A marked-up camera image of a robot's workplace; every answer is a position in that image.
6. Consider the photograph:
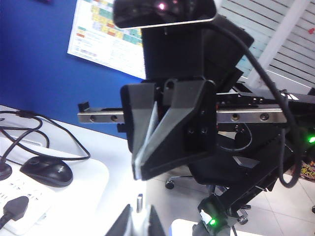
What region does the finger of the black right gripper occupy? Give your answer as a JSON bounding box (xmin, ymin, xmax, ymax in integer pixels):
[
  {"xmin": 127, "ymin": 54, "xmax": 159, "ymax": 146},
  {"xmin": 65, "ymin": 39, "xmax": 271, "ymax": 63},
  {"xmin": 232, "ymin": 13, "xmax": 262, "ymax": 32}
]
[
  {"xmin": 120, "ymin": 83, "xmax": 158, "ymax": 180},
  {"xmin": 136, "ymin": 78, "xmax": 218, "ymax": 182}
]

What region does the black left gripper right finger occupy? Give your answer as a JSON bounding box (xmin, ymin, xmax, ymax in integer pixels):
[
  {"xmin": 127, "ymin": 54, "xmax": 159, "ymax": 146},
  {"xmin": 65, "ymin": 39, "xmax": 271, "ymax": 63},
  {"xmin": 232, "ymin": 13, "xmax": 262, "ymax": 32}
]
[{"xmin": 145, "ymin": 205, "xmax": 167, "ymax": 236}]

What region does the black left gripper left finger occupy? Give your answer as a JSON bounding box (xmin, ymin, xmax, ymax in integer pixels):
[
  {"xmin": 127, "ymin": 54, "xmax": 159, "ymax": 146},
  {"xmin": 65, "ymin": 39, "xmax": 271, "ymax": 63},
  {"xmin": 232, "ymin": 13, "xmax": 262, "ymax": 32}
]
[{"xmin": 104, "ymin": 204, "xmax": 135, "ymax": 236}]

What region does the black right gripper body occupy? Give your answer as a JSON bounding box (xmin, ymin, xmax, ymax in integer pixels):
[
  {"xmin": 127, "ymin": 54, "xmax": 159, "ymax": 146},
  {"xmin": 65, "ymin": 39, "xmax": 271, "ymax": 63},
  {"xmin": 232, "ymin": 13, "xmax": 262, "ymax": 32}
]
[{"xmin": 77, "ymin": 14, "xmax": 289, "ymax": 133}]

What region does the white raised desk platform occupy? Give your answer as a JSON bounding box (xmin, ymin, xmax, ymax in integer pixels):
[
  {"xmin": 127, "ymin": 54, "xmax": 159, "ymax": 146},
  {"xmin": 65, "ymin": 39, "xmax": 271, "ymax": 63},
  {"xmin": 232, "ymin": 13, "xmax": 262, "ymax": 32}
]
[{"xmin": 0, "ymin": 136, "xmax": 111, "ymax": 236}]

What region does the black computer mouse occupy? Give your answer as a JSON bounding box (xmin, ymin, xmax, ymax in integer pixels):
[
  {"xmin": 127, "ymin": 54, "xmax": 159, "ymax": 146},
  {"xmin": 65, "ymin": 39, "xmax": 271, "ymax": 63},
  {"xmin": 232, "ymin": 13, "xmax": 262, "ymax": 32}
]
[{"xmin": 19, "ymin": 156, "xmax": 74, "ymax": 188}]

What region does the white power strip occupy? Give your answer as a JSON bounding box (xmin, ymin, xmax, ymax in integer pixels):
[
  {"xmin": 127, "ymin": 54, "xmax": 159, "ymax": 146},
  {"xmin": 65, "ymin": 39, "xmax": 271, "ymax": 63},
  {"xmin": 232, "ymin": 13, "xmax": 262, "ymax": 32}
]
[{"xmin": 0, "ymin": 169, "xmax": 54, "ymax": 236}]

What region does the colourful patterned item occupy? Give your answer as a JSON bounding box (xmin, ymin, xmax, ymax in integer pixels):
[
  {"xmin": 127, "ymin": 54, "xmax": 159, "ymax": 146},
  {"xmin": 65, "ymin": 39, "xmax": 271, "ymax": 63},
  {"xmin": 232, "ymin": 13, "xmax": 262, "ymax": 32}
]
[{"xmin": 300, "ymin": 159, "xmax": 315, "ymax": 181}]

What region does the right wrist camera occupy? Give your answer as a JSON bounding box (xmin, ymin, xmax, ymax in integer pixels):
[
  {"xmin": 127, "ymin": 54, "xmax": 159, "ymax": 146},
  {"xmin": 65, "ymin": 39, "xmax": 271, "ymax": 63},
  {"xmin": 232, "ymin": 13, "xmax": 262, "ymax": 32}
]
[{"xmin": 112, "ymin": 0, "xmax": 218, "ymax": 30}]

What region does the colourful wall calendar poster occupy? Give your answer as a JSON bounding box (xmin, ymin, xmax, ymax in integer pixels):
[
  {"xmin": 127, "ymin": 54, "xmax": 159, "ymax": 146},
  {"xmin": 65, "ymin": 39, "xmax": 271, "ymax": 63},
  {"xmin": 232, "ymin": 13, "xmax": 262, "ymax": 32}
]
[{"xmin": 67, "ymin": 0, "xmax": 148, "ymax": 80}]

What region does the black camera cable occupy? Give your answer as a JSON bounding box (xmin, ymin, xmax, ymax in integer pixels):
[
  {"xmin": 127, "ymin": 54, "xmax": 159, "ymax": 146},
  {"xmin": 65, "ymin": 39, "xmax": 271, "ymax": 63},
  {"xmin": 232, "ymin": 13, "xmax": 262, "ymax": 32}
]
[{"xmin": 211, "ymin": 23, "xmax": 303, "ymax": 189}]

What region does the thick black power cable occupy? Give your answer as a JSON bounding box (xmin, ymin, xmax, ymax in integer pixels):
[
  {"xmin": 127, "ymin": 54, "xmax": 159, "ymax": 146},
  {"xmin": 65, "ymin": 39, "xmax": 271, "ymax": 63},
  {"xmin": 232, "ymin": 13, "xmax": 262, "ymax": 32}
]
[{"xmin": 0, "ymin": 196, "xmax": 30, "ymax": 231}]

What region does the thin black connector cable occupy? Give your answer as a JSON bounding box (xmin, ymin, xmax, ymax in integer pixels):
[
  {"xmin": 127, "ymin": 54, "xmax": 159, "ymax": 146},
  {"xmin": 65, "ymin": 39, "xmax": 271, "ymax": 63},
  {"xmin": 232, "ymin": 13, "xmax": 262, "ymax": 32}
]
[{"xmin": 0, "ymin": 109, "xmax": 91, "ymax": 163}]

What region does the black round plug cable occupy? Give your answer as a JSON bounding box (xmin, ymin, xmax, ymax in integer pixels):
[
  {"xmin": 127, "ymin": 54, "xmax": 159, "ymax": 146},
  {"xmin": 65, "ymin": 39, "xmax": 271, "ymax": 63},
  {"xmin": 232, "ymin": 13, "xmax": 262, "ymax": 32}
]
[{"xmin": 0, "ymin": 118, "xmax": 50, "ymax": 181}]

